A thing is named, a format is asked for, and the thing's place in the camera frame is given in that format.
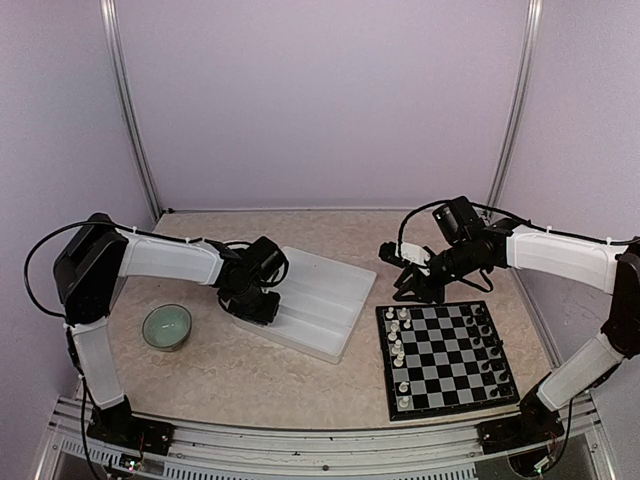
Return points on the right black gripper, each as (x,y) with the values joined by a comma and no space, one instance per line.
(428,292)

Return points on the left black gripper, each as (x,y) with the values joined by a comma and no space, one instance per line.
(265,317)

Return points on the white divided plastic tray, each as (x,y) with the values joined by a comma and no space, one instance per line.
(321,302)

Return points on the black white chess board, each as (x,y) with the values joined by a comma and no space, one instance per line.
(433,364)

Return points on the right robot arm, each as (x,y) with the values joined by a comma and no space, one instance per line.
(445,241)

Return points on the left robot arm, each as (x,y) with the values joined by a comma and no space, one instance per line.
(102,255)

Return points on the row of black chess pieces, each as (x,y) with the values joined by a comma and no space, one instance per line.
(484,360)

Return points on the green glass bowl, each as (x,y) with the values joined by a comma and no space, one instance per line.
(167,327)

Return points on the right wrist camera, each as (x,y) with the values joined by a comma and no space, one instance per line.
(404,254)

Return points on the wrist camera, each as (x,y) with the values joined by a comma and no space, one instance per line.
(404,254)
(267,257)

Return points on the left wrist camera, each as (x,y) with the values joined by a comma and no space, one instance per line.
(267,257)

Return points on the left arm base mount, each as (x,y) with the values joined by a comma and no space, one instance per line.
(142,435)

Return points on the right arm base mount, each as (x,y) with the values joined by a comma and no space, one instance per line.
(512,433)

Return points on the front aluminium rail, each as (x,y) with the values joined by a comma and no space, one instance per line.
(200,450)

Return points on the right aluminium frame post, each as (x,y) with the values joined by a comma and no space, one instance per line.
(529,44)

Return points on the aluminium frame post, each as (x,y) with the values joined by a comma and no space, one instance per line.
(109,14)
(529,44)

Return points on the left aluminium frame post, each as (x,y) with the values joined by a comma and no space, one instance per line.
(109,14)

